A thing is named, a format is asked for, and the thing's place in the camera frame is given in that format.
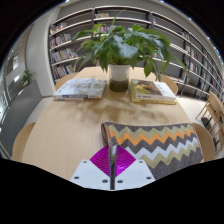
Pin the yellow book stack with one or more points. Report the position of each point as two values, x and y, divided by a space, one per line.
151 90

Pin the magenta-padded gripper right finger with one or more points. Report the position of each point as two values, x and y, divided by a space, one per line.
135 173

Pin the zigzag patterned grey towel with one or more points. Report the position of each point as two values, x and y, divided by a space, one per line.
160 140

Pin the wooden frame chairs group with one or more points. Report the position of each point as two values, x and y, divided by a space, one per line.
213 106

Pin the grey bookshelf unit with books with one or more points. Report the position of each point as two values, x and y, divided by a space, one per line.
66 40

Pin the small green background plant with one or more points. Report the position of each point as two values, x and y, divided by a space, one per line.
26 77

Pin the light wooden shell chair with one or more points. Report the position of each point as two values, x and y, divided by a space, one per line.
170 84
21 141
206 143
65 80

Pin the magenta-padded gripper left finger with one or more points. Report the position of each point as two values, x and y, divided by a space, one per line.
90 173

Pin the green potted plant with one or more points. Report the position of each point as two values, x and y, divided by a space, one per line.
123 50

